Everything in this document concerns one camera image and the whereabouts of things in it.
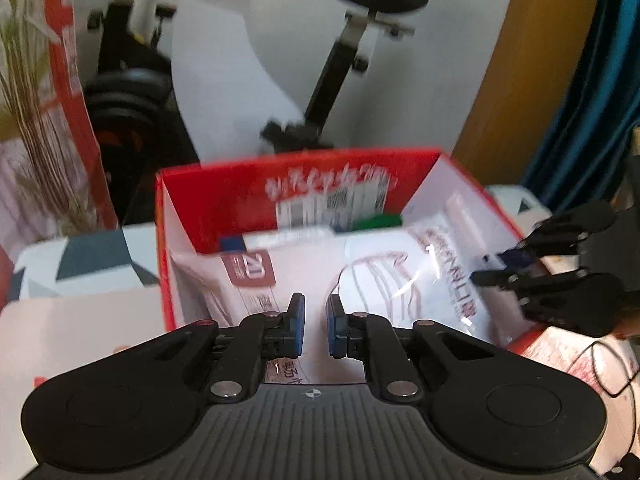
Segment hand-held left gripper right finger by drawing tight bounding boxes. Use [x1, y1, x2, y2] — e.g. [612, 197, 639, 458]
[326, 294, 495, 405]

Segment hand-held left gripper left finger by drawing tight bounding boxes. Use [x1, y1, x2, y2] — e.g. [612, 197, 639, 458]
[150, 292, 307, 405]

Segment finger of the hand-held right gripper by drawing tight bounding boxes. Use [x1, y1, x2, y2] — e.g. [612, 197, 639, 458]
[471, 267, 627, 339]
[500, 202, 617, 268]

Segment white packet with red label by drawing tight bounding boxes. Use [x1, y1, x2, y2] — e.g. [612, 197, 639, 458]
[172, 232, 361, 386]

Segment white packet with red drawing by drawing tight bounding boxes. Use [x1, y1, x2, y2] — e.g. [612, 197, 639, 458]
[332, 205, 507, 347]

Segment red cardboard box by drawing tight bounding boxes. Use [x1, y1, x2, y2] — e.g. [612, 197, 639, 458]
[154, 147, 551, 361]

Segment green item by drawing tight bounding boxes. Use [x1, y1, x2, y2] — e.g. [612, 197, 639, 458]
[349, 214, 404, 234]

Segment blue curtain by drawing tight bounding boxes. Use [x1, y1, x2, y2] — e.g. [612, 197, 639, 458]
[520, 0, 640, 217]

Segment grey geometric tablecloth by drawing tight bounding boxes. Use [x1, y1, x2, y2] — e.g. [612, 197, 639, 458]
[10, 185, 551, 307]

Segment white foam sheet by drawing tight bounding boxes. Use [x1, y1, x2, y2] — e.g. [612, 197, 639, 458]
[170, 0, 309, 164]

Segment black exercise bike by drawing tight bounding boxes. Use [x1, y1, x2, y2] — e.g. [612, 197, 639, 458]
[82, 0, 431, 226]

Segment pink printed backdrop cloth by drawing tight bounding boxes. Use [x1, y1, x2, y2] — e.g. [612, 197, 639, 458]
[0, 0, 122, 271]

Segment black cable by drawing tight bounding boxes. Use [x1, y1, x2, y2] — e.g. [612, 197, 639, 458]
[590, 337, 640, 480]

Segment yellow wooden door frame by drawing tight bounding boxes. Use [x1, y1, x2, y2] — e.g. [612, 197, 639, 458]
[450, 0, 609, 187]

